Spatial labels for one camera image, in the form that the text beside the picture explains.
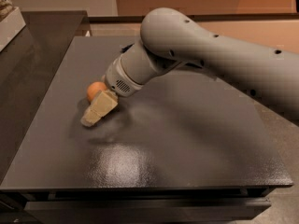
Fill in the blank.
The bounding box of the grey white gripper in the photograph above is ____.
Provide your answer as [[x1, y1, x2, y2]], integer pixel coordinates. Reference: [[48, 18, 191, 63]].
[[80, 58, 142, 127]]

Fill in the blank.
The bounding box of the orange fruit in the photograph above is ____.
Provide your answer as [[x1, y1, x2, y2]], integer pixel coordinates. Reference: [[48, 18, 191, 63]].
[[87, 81, 107, 102]]

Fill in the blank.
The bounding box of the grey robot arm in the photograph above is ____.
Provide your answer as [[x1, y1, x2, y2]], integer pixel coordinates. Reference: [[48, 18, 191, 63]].
[[81, 7, 299, 127]]

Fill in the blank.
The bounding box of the dark side counter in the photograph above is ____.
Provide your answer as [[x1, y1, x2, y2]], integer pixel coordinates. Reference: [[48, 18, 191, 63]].
[[0, 10, 90, 181]]

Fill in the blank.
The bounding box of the white box on counter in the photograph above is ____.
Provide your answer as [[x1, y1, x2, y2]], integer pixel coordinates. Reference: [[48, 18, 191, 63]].
[[0, 7, 25, 52]]

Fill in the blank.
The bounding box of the dark table drawer front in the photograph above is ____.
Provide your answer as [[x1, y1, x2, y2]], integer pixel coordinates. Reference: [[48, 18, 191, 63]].
[[25, 198, 271, 224]]

